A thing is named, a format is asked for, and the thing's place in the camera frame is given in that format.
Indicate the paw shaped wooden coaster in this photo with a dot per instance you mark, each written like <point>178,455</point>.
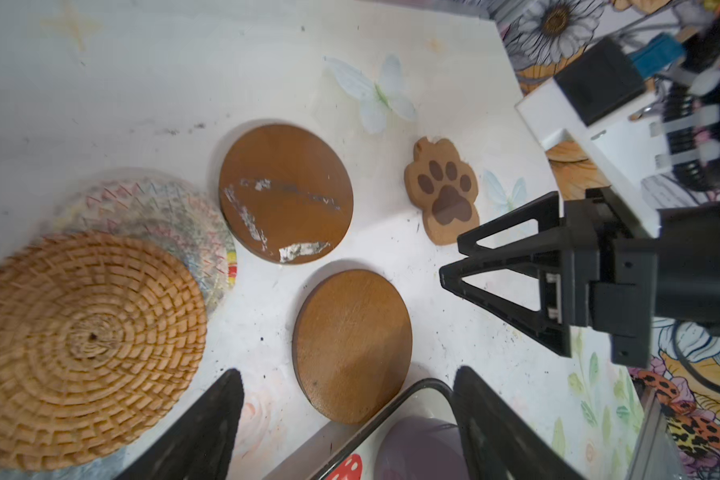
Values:
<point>444,188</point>

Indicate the scratched dark wooden round coaster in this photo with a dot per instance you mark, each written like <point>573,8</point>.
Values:
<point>285,194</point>

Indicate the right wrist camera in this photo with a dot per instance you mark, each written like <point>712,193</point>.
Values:
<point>589,102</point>

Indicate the strawberry print serving tray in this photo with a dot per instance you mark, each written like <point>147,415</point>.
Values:
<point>355,459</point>

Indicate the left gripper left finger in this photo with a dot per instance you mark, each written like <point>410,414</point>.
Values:
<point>200,444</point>

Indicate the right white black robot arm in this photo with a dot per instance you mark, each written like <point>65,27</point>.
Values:
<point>688,107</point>

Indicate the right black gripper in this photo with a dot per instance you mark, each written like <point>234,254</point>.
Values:
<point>600,272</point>

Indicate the grey woven round coaster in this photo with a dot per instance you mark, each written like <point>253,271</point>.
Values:
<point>107,467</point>

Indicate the plain wooden round coaster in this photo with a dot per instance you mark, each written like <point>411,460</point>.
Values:
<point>352,345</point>

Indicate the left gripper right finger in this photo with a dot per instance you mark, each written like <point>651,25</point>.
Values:
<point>496,442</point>

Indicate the multicolour woven round coaster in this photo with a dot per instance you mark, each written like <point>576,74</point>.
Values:
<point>166,211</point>

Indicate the lavender mug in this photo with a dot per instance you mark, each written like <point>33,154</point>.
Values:
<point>421,448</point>

